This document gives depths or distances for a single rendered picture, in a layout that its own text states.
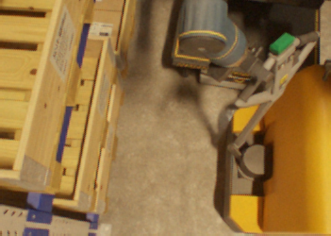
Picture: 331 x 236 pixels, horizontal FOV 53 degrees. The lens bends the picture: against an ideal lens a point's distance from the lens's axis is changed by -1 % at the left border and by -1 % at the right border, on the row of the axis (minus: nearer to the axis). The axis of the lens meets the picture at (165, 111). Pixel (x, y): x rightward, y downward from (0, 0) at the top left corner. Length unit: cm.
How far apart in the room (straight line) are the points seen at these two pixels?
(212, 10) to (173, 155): 176
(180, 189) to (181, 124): 47
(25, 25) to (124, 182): 139
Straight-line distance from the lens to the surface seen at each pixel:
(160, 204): 237
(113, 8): 239
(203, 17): 75
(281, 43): 116
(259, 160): 204
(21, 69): 128
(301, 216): 170
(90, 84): 184
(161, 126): 249
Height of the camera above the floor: 236
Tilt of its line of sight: 69 degrees down
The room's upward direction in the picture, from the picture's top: 1 degrees counter-clockwise
